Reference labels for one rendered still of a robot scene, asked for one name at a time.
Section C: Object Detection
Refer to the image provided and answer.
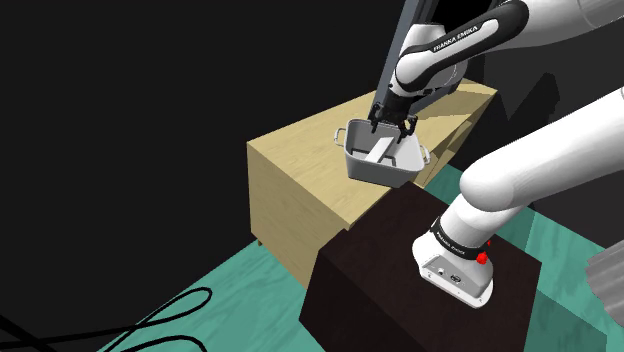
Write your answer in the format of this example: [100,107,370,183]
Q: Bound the dark robot stand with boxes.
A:
[298,180,543,352]

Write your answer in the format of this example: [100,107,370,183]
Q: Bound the grey square pan with handles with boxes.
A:
[333,118,433,190]

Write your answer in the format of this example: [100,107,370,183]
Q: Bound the white flat block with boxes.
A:
[351,136,398,166]

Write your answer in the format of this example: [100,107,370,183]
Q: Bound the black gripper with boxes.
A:
[367,95,419,144]

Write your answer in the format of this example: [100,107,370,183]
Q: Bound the light wooden cabinet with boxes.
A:
[246,77,499,290]

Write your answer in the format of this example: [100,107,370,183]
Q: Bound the grey ribbed object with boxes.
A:
[586,238,624,329]

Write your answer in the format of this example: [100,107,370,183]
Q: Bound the black cable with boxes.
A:
[0,286,214,352]

